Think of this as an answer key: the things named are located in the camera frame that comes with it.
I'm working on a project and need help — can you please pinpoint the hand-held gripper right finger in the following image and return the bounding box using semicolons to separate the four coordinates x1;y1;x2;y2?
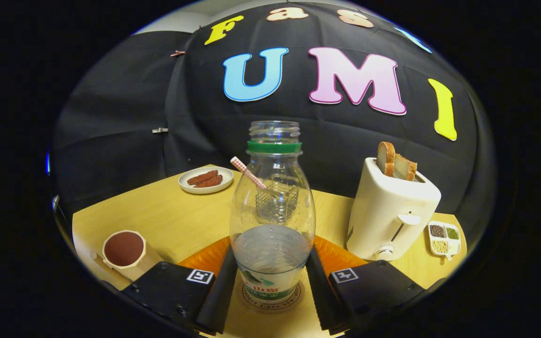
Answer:
305;236;426;336

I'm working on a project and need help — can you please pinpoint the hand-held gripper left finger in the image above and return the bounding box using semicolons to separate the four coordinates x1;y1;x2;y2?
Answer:
121;237;239;336

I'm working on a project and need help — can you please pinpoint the black backdrop cloth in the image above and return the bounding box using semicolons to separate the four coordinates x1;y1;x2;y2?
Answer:
52;0;496;245

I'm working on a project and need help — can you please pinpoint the white round plate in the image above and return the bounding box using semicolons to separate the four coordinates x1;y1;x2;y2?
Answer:
178;166;234;195

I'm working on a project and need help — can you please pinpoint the wooden table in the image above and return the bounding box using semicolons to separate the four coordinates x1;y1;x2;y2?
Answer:
72;163;468;338

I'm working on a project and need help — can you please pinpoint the red-brown meat piece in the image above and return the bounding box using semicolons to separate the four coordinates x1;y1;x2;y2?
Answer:
186;170;219;185
193;175;223;188

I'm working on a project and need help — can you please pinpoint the toast slice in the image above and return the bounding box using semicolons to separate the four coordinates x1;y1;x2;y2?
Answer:
377;141;396;177
394;154;417;181

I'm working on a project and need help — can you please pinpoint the cream cup with wooden handle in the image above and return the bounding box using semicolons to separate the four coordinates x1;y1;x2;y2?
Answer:
91;230;164;282

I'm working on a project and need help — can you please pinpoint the white toaster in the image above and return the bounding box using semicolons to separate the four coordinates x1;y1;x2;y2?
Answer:
346;157;441;261

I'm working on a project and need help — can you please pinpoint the round cork coaster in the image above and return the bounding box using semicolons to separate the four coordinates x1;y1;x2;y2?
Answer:
241;281;302;310

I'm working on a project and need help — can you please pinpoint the clear plastic juice bottle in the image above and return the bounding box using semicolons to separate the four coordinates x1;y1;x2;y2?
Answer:
229;121;317;303

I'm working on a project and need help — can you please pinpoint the white compartment dish with seeds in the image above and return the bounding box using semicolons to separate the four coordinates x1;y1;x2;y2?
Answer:
428;221;462;260

